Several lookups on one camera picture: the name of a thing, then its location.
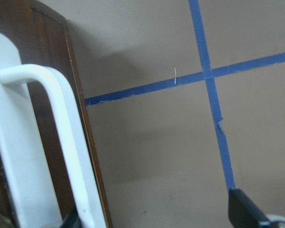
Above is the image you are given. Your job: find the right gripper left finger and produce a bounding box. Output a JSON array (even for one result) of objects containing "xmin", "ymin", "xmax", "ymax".
[{"xmin": 61, "ymin": 206, "xmax": 82, "ymax": 228}]

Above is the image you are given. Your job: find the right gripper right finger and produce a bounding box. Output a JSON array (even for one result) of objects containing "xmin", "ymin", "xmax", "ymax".
[{"xmin": 228, "ymin": 189, "xmax": 270, "ymax": 228}]

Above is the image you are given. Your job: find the wooden drawer with white handle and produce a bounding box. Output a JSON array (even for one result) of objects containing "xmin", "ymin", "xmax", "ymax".
[{"xmin": 0, "ymin": 30, "xmax": 108, "ymax": 228}]

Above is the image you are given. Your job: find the dark wooden drawer cabinet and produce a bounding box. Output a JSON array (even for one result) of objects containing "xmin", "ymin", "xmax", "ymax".
[{"xmin": 0, "ymin": 0, "xmax": 112, "ymax": 228}]

